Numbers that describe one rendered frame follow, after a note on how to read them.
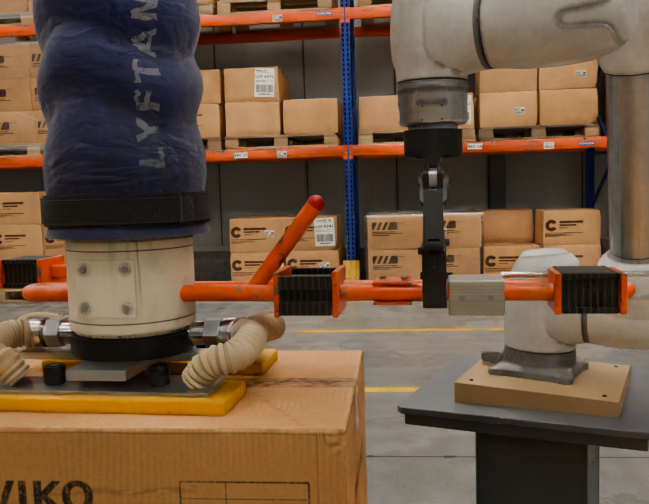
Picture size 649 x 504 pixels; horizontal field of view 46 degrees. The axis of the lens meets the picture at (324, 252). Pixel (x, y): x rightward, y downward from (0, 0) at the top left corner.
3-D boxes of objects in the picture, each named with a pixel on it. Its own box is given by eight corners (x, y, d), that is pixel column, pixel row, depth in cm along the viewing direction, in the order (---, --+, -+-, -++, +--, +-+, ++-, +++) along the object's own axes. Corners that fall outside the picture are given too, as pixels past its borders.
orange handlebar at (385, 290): (-56, 308, 107) (-58, 282, 107) (53, 280, 137) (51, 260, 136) (641, 307, 92) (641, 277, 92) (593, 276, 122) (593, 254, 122)
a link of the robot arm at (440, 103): (394, 80, 95) (395, 129, 95) (469, 77, 93) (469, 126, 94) (398, 89, 103) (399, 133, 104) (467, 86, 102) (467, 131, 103)
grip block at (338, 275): (272, 318, 98) (271, 273, 97) (288, 306, 108) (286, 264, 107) (337, 319, 97) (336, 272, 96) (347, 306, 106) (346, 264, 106)
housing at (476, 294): (448, 316, 96) (447, 280, 96) (448, 307, 103) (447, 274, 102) (505, 316, 95) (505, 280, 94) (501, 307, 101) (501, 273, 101)
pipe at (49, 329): (-31, 379, 97) (-34, 335, 97) (65, 339, 122) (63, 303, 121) (229, 383, 92) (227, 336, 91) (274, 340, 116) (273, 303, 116)
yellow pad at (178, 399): (-39, 411, 95) (-42, 372, 95) (6, 390, 105) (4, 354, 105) (225, 417, 90) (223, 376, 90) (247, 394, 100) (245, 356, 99)
